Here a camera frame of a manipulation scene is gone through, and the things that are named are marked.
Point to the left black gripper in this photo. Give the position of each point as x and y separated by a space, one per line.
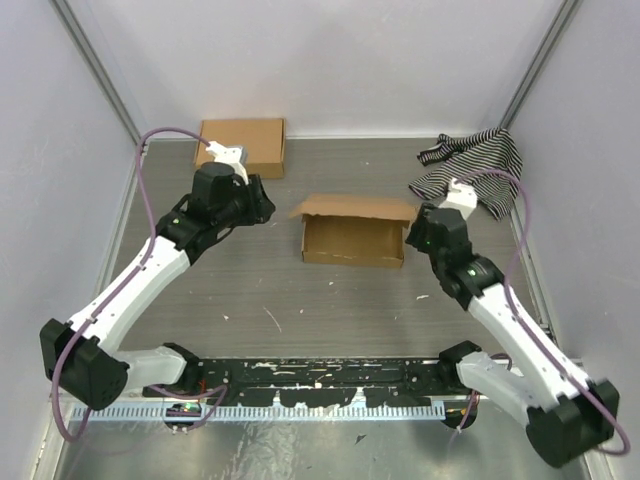
261 206

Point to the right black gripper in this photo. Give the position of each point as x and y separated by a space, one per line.
420 228

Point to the brown cardboard box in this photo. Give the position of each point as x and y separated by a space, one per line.
350 230
258 145

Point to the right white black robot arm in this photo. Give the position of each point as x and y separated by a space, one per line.
563 412

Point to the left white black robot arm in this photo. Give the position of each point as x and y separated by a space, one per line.
82 356

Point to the closed brown cardboard box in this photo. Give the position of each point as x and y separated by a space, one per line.
258 145

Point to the black white striped cloth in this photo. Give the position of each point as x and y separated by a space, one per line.
486 160

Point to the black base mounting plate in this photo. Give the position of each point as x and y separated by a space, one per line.
324 382

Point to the aluminium front rail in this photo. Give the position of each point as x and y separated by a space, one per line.
100 382

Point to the white slotted cable duct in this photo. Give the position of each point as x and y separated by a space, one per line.
191 411

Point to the left aluminium corner post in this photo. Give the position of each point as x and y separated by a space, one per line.
95 65

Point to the aluminium corner post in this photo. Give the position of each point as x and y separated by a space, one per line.
550 40
95 65

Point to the right aluminium corner post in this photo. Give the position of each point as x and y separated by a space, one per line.
550 40

